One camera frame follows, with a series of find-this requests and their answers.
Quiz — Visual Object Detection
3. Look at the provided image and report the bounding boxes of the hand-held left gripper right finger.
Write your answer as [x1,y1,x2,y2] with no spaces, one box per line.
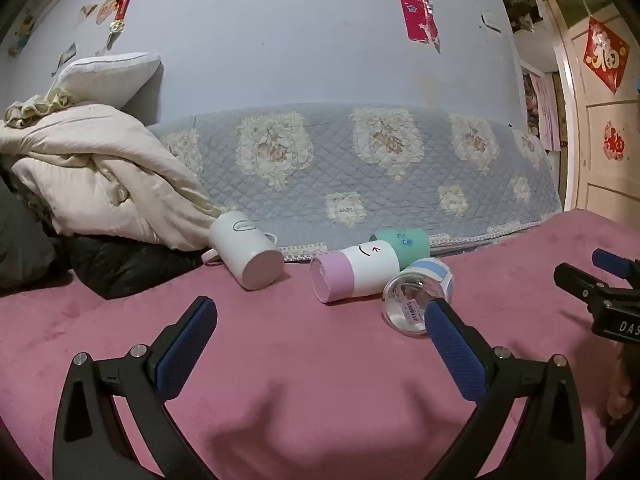
[425,297,587,480]

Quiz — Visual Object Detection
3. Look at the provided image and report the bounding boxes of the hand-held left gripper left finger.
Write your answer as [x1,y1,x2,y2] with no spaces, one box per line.
[52,296,218,480]

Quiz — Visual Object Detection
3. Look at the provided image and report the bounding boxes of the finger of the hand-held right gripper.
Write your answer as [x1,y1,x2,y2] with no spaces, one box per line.
[592,248,640,282]
[553,262,612,307]

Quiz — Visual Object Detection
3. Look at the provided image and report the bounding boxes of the blue striped glass cup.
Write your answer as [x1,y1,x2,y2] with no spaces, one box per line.
[382,257,455,336]

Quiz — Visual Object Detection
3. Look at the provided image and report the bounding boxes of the green cup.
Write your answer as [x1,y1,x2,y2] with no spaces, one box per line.
[369,227,431,271]

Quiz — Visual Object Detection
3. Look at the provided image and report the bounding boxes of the pink and white cup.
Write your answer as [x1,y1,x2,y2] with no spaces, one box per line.
[310,241,401,305]

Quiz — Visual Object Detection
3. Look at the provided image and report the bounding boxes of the person's right hand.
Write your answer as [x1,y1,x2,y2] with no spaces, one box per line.
[606,345,640,427]

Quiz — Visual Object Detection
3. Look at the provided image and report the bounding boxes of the cream panelled door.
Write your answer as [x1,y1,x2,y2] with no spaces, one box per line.
[546,0,640,243]

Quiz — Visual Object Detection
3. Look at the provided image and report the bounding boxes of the black jacket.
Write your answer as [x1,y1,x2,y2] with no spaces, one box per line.
[64,234,221,301]

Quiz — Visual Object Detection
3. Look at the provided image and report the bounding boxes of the white mug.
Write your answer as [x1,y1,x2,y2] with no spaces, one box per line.
[201,211,286,291]

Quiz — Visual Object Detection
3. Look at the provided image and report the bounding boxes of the pink blanket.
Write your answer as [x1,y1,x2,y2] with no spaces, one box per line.
[0,207,640,480]

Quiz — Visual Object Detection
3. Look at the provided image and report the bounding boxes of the red paper cutout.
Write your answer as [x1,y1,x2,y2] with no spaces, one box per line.
[602,120,629,162]

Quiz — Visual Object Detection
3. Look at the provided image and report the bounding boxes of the dark grey cloth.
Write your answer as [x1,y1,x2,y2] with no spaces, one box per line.
[0,177,72,292]

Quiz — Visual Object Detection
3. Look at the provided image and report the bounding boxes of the cream quilt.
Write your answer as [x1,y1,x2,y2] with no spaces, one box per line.
[0,102,237,252]

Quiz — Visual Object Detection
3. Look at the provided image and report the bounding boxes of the red diamond paper decoration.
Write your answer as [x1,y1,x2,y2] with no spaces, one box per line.
[583,16,631,94]

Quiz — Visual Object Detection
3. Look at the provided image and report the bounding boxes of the blue floral quilted cover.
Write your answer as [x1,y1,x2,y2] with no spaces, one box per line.
[145,102,564,263]

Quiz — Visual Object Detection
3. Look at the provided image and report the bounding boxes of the white pillow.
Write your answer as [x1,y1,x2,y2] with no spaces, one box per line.
[50,51,162,111]

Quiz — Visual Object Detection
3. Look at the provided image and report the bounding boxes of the cream ruffled cloth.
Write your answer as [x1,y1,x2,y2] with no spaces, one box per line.
[4,87,77,129]

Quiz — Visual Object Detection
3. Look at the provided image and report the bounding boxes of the red hanging ornament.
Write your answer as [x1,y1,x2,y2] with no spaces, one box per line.
[107,0,145,37]

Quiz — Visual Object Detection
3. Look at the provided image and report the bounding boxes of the torn wall sticker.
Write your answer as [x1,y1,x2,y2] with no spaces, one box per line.
[52,41,79,77]

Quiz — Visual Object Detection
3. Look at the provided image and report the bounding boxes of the red wall banner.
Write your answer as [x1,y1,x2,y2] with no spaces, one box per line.
[390,0,442,54]

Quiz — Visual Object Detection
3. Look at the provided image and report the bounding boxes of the cartoon wall sticker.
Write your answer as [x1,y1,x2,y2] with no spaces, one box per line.
[7,14,37,59]
[94,0,126,26]

